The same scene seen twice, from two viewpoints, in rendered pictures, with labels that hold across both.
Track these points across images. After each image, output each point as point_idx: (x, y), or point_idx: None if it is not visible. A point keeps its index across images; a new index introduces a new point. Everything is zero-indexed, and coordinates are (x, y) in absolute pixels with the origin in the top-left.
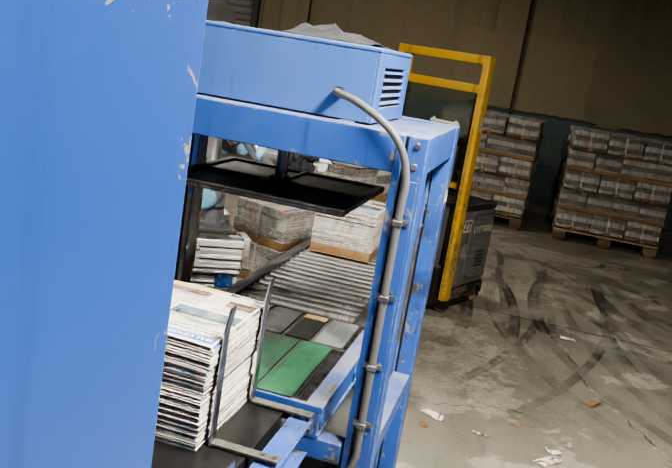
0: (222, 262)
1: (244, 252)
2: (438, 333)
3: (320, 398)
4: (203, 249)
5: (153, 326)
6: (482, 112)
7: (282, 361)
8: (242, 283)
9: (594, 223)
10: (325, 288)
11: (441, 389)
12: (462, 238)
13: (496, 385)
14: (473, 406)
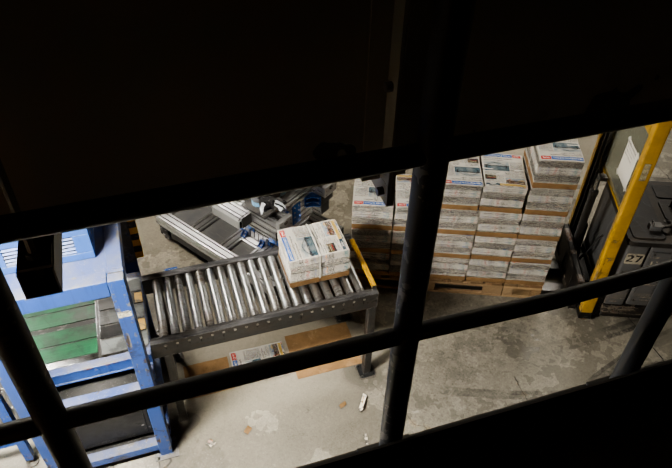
0: (266, 230)
1: (276, 230)
2: (527, 338)
3: None
4: (255, 218)
5: None
6: (647, 160)
7: (57, 346)
8: (166, 273)
9: None
10: (204, 300)
11: (415, 388)
12: (622, 267)
13: (470, 415)
14: (409, 417)
